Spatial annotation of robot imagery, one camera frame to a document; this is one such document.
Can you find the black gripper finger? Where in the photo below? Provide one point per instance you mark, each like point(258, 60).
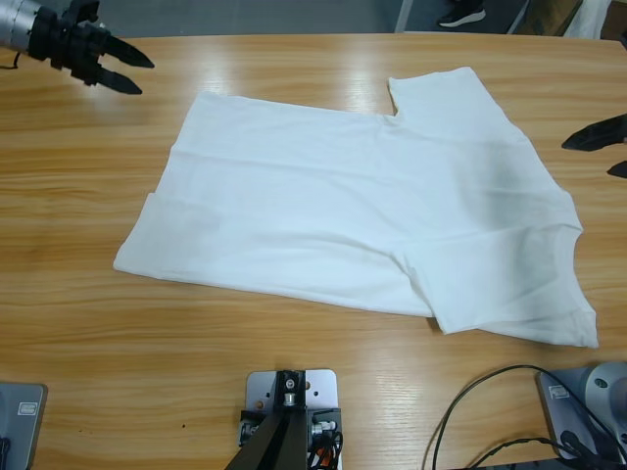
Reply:
point(619, 169)
point(595, 136)

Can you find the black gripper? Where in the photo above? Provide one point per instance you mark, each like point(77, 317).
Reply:
point(68, 44)

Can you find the white t-shirt with black logo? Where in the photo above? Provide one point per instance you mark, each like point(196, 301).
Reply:
point(343, 205)

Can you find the white bag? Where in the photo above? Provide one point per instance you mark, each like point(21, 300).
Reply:
point(588, 19)

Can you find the brown cardboard box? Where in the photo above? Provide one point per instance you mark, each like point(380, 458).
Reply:
point(544, 17)

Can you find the black sneaker with white sole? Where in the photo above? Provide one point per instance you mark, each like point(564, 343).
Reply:
point(460, 17)

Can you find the white metal pole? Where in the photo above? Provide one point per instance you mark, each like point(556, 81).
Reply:
point(402, 14)

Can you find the black clamp with silver knob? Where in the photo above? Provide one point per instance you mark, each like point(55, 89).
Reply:
point(323, 426)
point(251, 431)

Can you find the black gripper side bracket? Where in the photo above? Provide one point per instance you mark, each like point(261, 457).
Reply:
point(85, 9)

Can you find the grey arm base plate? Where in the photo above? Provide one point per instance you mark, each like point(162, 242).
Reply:
point(551, 416)
point(24, 440)

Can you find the white mount block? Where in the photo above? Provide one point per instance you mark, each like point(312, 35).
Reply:
point(323, 387)

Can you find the dark camera post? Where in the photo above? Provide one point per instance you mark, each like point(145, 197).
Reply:
point(279, 450)

